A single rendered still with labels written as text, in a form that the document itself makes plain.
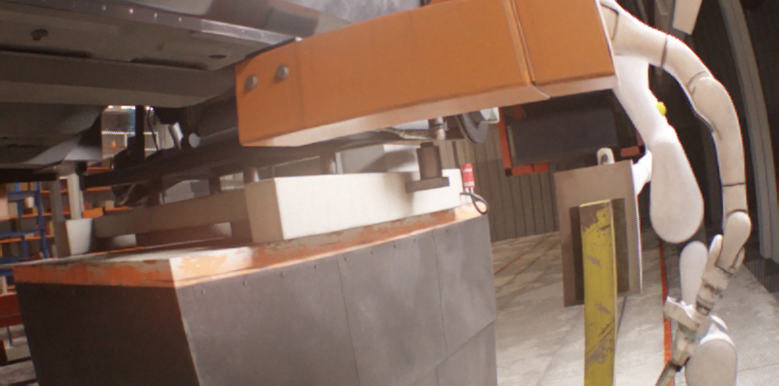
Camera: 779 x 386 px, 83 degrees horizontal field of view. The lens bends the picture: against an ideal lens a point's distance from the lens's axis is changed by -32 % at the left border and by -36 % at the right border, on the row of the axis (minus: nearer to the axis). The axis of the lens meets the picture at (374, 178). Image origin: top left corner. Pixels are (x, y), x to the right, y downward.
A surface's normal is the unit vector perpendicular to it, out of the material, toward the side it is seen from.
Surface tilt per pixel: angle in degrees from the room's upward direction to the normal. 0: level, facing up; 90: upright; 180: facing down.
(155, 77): 97
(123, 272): 90
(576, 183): 90
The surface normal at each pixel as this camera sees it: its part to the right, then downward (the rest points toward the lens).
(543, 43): -0.46, 0.03
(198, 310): 0.88, -0.15
